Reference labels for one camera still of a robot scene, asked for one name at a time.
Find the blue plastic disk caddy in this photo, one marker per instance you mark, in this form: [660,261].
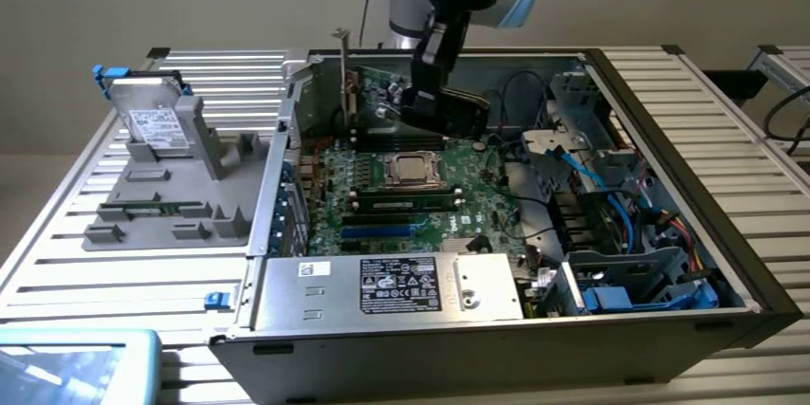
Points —
[607,300]

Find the black expansion slot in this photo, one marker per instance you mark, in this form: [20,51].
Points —
[373,219]

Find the empty black RAM slots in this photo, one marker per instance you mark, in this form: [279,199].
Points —
[399,140]

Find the small blue plastic clip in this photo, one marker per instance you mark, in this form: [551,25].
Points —
[215,301]

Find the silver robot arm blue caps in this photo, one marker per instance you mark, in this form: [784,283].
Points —
[404,2]

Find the silver power supply unit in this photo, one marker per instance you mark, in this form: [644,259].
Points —
[385,291]

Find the silver chipset heatsink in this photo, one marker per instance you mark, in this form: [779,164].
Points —
[467,245]

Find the blue expansion slot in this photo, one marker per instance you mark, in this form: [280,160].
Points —
[375,233]

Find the grey plastic parts rack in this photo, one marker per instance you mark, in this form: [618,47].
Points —
[183,182]

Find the black case fan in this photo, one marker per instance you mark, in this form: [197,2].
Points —
[584,227]

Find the green graphics card metal bracket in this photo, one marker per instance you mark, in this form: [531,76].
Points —
[376,87]

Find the green motherboard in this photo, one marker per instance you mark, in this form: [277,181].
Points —
[468,177]

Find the CPU in metal socket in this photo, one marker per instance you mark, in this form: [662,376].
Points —
[412,169]

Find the open black PC case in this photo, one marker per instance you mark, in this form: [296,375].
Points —
[443,357]

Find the hard disk with blue carrier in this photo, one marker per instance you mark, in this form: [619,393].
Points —
[152,115]

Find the black table connector bracket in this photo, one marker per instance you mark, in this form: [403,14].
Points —
[730,83]

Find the grey metal drive cage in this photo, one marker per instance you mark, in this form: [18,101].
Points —
[572,106]

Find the turquoise teach pendant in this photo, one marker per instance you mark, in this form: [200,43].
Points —
[76,367]

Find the installed RAM stick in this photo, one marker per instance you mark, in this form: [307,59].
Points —
[404,205]
[404,195]

